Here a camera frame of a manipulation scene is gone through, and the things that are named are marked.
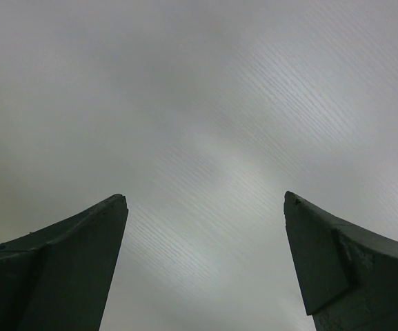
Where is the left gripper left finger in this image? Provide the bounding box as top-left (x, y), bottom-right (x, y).
top-left (0, 194), bottom-right (128, 330)

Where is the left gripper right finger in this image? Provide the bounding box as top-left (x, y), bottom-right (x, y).
top-left (283, 191), bottom-right (398, 331)

